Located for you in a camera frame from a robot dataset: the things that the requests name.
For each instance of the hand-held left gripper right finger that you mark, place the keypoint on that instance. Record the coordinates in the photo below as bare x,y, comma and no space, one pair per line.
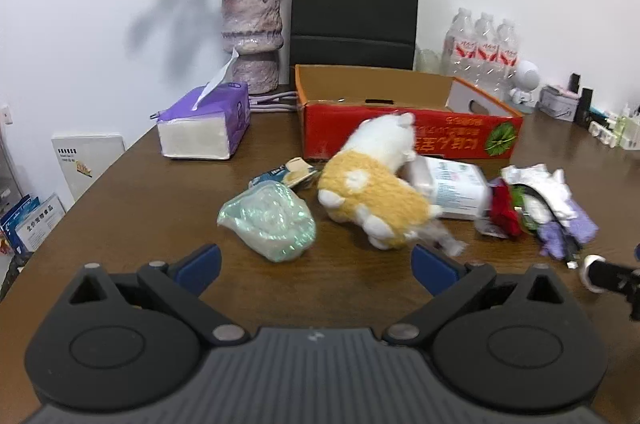
435,271

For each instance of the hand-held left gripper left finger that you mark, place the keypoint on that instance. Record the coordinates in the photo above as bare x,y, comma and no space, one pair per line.
200,261

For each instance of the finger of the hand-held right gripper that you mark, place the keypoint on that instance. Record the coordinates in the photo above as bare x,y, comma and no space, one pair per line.
615,276

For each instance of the purple cloth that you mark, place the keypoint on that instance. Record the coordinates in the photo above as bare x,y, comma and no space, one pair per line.
580,219

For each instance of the iridescent plastic bag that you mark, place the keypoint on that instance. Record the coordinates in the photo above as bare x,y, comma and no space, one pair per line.
270,224

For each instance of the white wet wipes pack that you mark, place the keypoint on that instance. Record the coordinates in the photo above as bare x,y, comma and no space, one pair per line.
455,189

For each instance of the red and green ribbon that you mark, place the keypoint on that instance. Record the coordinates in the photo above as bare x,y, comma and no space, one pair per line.
502,209

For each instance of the white and orange plush toy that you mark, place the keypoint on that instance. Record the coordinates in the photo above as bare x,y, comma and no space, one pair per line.
365,189

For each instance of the blue and cream snack packet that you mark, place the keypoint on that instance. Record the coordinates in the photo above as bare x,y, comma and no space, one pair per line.
295,169

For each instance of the red cardboard box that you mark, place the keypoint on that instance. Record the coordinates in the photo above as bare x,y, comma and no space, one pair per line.
350,129

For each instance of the clear plastic wrapper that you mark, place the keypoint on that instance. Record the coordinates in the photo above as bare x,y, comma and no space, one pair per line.
445,244

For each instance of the crumpled white plastic wrapper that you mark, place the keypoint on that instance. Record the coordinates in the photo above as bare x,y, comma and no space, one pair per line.
540,184

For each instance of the white power strip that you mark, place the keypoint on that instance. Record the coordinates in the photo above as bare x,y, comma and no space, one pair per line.
606,133

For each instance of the white flat box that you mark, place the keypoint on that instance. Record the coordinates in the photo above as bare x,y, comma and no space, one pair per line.
90,159

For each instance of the purple tissue pack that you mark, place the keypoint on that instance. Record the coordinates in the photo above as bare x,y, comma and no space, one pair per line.
220,109

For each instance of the white label packet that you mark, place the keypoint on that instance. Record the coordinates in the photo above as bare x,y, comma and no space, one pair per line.
42,226

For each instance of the light blue flat object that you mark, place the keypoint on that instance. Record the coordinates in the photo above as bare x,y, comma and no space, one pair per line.
599,111

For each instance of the black rectangular boxes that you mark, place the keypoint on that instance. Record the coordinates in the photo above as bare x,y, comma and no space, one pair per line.
584,107

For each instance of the small grey tin box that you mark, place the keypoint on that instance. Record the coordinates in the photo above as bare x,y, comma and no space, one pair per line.
557,104

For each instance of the short black tube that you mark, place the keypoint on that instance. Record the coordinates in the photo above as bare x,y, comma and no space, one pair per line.
575,83

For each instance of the white robot speaker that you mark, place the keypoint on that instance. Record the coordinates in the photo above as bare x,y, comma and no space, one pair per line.
527,74

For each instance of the clear water bottle red label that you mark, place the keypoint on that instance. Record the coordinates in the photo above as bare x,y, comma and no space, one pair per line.
486,54
507,59
457,49

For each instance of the purple ceramic vase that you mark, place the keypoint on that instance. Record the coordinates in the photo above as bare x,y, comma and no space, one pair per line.
252,29

